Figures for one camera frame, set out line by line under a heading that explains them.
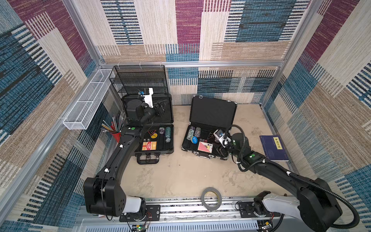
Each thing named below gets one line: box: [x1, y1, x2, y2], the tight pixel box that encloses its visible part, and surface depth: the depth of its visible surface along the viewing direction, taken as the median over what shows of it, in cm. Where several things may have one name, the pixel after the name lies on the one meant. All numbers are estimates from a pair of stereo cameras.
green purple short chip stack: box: [158, 126, 165, 135], surface depth 104 cm
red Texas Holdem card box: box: [142, 141, 157, 151], surface depth 98 cm
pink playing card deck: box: [197, 141, 214, 154], surface depth 96 cm
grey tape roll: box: [200, 187, 222, 211], surface depth 79 cm
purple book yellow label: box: [259, 135, 290, 162], surface depth 97 cm
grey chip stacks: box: [186, 125, 202, 141], surface depth 102 cm
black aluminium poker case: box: [181, 94, 238, 161], surface depth 98 cm
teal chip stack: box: [164, 126, 172, 144], surface depth 101 cm
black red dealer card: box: [147, 130, 157, 137], surface depth 104 cm
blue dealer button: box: [190, 135, 199, 145], surface depth 99 cm
